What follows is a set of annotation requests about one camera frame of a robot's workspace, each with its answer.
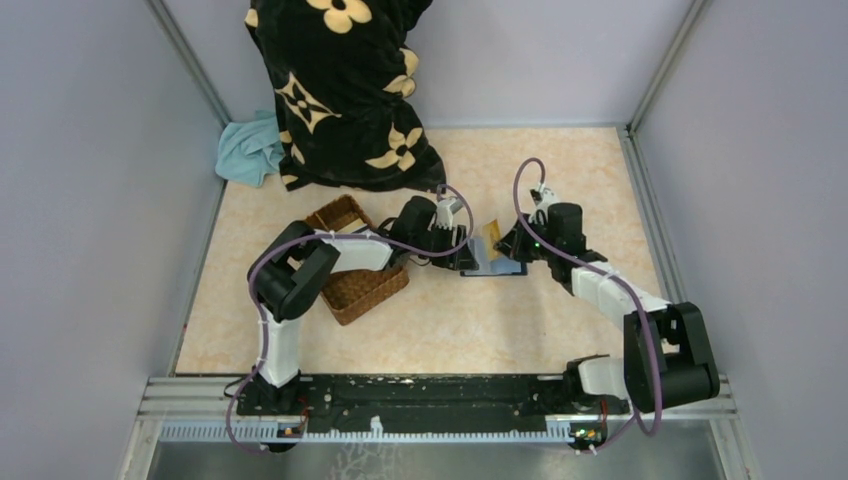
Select gold VIP card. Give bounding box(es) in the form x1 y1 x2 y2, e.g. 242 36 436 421
480 219 502 262

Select navy blue card holder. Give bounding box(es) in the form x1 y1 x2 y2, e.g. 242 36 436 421
460 236 528 278

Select brown woven divided basket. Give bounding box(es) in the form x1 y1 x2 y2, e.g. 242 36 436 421
305 194 409 326

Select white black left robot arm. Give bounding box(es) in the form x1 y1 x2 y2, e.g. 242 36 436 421
247 194 478 400

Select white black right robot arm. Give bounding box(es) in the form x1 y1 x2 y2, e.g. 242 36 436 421
495 203 720 413

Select black floral blanket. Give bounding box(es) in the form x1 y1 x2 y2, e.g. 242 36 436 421
244 1 447 192

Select light blue cloth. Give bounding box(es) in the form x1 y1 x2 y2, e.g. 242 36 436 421
214 110 283 188

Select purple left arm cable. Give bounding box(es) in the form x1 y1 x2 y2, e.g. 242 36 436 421
225 184 476 457

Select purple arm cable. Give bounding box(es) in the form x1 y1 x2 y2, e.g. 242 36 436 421
225 184 476 457
513 157 665 452

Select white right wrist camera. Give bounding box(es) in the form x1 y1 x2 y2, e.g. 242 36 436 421
529 184 560 225

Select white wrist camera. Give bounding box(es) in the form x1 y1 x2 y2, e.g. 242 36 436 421
434 197 464 230
529 184 560 225

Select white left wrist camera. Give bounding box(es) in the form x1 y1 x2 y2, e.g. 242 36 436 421
434 197 464 230

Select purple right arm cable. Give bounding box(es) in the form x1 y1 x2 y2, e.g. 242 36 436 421
513 157 665 452

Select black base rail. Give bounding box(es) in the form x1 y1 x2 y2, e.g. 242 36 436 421
234 374 631 416

